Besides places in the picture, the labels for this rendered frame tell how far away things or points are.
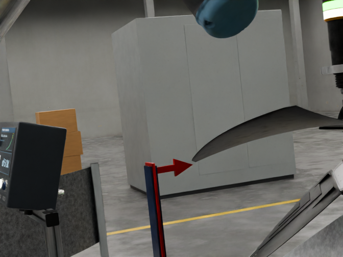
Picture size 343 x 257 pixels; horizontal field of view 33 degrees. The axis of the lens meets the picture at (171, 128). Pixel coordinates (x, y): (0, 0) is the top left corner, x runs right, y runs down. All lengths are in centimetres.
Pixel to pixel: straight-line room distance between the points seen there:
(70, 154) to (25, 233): 633
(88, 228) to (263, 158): 487
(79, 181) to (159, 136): 420
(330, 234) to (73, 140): 814
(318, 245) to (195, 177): 636
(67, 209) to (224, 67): 482
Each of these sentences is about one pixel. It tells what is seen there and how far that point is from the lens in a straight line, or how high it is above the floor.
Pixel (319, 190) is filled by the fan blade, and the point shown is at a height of 108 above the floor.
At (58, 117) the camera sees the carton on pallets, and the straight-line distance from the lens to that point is 891.
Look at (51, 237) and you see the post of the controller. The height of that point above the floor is 100.
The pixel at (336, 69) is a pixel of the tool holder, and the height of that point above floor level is 129.
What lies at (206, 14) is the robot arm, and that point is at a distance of 68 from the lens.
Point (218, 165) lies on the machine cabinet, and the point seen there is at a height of 32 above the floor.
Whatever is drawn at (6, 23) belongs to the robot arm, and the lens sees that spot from 99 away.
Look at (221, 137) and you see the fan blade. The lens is 78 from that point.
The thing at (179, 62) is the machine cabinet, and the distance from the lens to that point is 716.
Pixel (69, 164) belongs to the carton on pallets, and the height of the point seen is 38.
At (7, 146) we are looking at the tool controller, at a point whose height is 120.
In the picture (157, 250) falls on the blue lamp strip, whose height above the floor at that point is 108.
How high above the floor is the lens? 128
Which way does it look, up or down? 3 degrees down
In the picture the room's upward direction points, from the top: 6 degrees counter-clockwise
